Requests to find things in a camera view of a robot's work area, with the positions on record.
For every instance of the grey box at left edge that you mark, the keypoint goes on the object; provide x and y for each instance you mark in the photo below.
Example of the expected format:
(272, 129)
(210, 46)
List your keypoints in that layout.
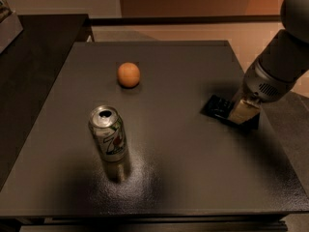
(10, 25)

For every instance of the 7up soda can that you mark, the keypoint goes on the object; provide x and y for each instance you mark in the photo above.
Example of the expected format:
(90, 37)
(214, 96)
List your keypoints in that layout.
(107, 128)

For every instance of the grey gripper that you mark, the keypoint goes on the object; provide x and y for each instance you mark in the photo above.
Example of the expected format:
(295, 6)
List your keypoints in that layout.
(260, 84)

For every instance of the orange fruit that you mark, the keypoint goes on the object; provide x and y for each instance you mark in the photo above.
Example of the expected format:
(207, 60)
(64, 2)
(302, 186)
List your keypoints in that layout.
(128, 75)

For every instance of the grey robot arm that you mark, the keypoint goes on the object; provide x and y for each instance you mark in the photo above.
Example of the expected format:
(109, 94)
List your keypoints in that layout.
(276, 70)

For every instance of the dark rxbar blueberry wrapper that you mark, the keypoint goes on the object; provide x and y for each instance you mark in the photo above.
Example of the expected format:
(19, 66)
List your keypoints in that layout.
(219, 109)

